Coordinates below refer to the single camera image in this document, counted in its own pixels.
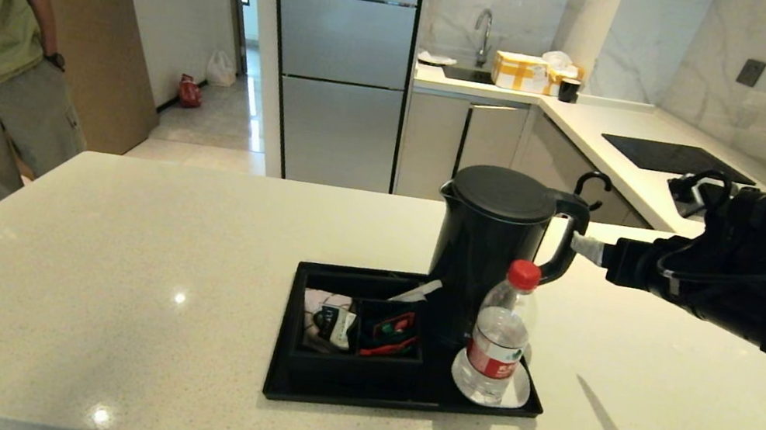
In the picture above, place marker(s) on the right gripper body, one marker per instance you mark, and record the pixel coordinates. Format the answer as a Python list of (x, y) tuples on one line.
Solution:
[(657, 267)]

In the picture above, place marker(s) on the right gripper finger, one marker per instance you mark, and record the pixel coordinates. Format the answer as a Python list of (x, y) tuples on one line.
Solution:
[(588, 249)]

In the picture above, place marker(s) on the black electric kettle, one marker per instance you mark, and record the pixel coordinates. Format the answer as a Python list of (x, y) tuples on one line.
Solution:
[(486, 257)]

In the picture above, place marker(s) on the clear water bottle red cap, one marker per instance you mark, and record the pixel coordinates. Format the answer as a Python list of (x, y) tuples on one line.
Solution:
[(499, 338)]

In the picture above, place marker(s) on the white tea bag packet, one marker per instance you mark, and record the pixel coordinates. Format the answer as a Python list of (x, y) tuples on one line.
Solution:
[(329, 320)]

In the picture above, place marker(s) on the small black cup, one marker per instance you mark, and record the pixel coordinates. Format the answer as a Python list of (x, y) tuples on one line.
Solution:
[(569, 90)]

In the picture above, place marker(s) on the dark green and red box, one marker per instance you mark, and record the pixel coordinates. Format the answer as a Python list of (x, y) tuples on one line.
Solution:
[(392, 321)]

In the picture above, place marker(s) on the black cabinet hook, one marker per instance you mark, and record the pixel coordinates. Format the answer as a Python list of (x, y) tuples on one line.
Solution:
[(587, 186)]

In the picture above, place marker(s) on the grey corner cabinet front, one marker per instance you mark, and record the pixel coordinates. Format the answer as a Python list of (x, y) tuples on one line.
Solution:
[(558, 159)]

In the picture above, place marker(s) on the black induction cooktop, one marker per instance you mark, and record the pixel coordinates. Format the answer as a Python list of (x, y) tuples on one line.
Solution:
[(669, 157)]

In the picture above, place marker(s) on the grey cabinet door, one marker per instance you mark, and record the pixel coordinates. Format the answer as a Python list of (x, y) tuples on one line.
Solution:
[(491, 136), (431, 145)]

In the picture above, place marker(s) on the white round coaster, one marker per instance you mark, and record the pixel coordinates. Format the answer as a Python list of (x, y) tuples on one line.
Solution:
[(517, 399)]

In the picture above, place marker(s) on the white paper stick packet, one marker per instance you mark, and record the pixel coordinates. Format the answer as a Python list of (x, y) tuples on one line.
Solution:
[(423, 291)]

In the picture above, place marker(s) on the yellow white cardboard box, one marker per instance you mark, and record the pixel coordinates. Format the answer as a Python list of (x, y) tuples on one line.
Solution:
[(518, 72)]

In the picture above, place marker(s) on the white tissue bundle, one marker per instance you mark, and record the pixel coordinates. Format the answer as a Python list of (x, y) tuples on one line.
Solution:
[(559, 58)]

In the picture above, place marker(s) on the steel sink basin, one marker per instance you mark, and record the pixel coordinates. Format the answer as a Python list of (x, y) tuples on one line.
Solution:
[(467, 73)]

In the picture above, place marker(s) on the red orange packet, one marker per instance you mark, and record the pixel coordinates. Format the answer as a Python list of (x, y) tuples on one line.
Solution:
[(391, 346)]

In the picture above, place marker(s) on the chrome sink faucet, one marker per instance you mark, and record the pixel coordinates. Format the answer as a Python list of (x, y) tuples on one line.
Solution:
[(484, 44)]

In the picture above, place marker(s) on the black serving tray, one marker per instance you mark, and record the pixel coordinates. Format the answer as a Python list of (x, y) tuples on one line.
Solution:
[(398, 399)]

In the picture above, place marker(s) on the white dish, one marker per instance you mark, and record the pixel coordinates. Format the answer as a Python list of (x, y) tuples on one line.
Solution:
[(436, 58)]

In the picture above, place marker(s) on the black divided organizer box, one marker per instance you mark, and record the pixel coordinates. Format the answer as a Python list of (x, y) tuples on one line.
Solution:
[(355, 375)]

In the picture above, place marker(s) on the silver refrigerator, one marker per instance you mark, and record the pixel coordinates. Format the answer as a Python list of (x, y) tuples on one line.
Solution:
[(345, 27)]

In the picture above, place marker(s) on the white plastic bag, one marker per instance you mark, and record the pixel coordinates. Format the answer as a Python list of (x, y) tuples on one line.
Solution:
[(222, 70)]

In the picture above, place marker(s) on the red bag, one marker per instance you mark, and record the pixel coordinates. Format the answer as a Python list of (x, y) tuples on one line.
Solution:
[(189, 93)]

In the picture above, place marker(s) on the brown wooden door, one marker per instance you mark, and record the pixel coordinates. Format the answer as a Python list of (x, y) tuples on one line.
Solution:
[(114, 41)]

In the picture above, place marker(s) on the grey wall socket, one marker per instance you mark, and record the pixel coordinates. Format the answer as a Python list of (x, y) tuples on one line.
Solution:
[(752, 72)]

